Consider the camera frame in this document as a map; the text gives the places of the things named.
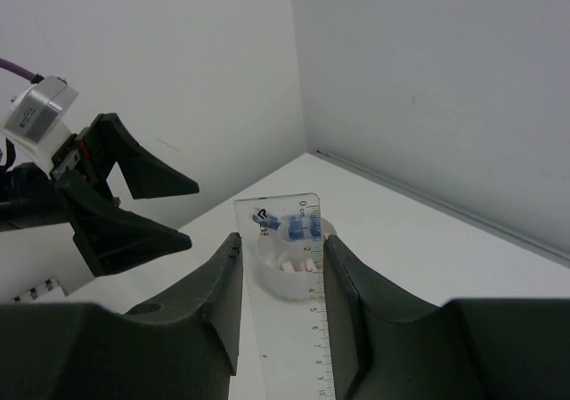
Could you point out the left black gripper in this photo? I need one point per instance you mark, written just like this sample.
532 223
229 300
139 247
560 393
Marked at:
110 239

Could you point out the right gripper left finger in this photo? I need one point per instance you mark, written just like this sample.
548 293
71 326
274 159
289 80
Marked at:
181 344

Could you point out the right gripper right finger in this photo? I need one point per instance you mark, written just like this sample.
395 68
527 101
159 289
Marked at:
386 343

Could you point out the small blue-capped glue bottle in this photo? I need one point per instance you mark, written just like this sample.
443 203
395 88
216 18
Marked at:
303 228

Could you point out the clear plastic ruler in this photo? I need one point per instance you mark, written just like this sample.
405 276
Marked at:
292 336

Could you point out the pink eraser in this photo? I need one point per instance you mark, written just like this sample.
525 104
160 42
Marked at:
294 267

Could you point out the clear blue pen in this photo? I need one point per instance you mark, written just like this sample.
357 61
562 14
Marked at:
265 220

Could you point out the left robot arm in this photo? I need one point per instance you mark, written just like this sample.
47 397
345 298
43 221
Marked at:
29 198

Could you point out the white round compartment organizer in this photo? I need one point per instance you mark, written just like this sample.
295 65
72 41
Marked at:
273 248

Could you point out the aluminium frame rail left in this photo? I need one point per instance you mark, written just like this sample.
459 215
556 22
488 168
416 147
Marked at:
49 291

